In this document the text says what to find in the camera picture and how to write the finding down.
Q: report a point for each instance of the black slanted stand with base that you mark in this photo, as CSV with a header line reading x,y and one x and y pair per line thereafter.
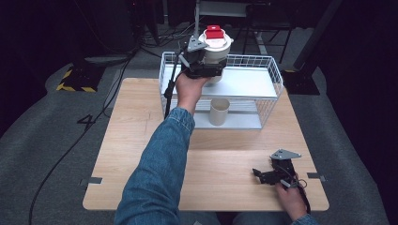
x,y
308,56

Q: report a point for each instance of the person's left hand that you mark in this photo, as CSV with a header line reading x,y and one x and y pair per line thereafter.
x,y
189,90

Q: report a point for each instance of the grey metal table bracket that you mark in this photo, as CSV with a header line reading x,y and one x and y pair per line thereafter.
x,y
316,176

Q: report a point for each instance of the white cup with red lid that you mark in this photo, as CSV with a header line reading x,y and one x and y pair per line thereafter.
x,y
219,51

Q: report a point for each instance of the beige cup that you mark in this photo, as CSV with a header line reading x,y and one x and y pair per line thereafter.
x,y
219,114

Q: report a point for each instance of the yellow black striped base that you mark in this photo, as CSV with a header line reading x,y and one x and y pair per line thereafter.
x,y
79,79

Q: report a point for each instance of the person's right hand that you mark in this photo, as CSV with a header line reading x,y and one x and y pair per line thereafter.
x,y
292,200

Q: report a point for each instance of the black frame stand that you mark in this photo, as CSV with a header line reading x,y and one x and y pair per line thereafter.
x,y
269,22

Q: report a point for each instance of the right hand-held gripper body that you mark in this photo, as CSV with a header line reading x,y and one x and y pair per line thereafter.
x,y
283,170

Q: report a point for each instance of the grey metal stand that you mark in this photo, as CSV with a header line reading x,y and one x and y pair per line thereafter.
x,y
197,18

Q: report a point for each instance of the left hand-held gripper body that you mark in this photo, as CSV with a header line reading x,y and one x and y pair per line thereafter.
x,y
194,61

